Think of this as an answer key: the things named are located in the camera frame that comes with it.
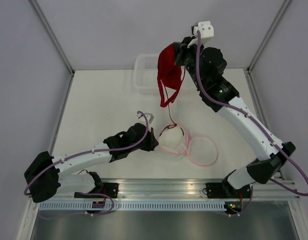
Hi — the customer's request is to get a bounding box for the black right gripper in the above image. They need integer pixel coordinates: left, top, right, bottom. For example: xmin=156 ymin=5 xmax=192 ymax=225
xmin=174 ymin=36 xmax=205 ymax=89

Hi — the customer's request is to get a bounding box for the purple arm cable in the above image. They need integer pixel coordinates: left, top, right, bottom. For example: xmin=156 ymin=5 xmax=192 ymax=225
xmin=196 ymin=30 xmax=308 ymax=196
xmin=23 ymin=111 xmax=148 ymax=196

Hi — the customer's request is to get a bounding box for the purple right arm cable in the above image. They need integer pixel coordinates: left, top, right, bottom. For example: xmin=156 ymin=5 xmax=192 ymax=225
xmin=196 ymin=30 xmax=308 ymax=196

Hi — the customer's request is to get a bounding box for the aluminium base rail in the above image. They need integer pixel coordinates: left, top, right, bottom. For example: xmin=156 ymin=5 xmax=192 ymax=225
xmin=50 ymin=175 xmax=299 ymax=201

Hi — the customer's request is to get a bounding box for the left aluminium frame post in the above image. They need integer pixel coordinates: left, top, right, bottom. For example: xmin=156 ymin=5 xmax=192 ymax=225
xmin=28 ymin=0 xmax=76 ymax=76

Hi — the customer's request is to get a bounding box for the red bra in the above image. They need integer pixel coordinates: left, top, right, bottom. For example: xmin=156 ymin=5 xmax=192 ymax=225
xmin=157 ymin=42 xmax=186 ymax=126

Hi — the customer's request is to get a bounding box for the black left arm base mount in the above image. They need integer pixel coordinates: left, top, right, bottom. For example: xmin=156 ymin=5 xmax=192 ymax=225
xmin=74 ymin=182 xmax=119 ymax=199

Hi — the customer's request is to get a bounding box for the aluminium frame post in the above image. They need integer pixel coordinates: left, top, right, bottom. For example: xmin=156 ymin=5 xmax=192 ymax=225
xmin=28 ymin=0 xmax=76 ymax=76
xmin=246 ymin=0 xmax=293 ymax=75

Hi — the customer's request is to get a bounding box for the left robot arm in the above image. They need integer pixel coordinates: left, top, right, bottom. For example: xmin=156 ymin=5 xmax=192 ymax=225
xmin=23 ymin=122 xmax=158 ymax=203

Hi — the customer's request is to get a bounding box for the white perforated plastic basket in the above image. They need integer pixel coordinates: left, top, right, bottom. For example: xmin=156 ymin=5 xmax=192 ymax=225
xmin=133 ymin=53 xmax=197 ymax=95

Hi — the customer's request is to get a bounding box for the right aluminium frame post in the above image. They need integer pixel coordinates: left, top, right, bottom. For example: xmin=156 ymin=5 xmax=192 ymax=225
xmin=246 ymin=0 xmax=293 ymax=75

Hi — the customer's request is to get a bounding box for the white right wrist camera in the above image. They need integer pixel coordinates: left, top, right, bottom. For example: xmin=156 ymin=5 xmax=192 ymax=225
xmin=191 ymin=21 xmax=214 ymax=39

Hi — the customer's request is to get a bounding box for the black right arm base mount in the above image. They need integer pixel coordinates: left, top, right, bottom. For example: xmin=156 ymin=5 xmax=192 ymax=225
xmin=206 ymin=182 xmax=252 ymax=200

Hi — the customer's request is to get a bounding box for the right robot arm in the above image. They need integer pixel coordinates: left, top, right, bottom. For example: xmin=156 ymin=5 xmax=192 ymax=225
xmin=172 ymin=37 xmax=296 ymax=198

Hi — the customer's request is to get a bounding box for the white slotted cable duct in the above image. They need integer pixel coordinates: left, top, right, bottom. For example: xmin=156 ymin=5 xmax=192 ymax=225
xmin=39 ymin=200 xmax=226 ymax=212

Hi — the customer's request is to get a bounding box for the white mesh laundry bag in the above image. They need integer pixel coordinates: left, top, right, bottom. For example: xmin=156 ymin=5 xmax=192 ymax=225
xmin=155 ymin=124 xmax=219 ymax=167

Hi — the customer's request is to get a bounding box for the white padded bra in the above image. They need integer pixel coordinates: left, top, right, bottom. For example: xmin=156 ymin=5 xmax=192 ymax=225
xmin=158 ymin=125 xmax=186 ymax=152

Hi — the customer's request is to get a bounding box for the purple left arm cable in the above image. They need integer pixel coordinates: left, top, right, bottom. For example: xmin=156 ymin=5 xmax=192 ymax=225
xmin=23 ymin=111 xmax=148 ymax=196

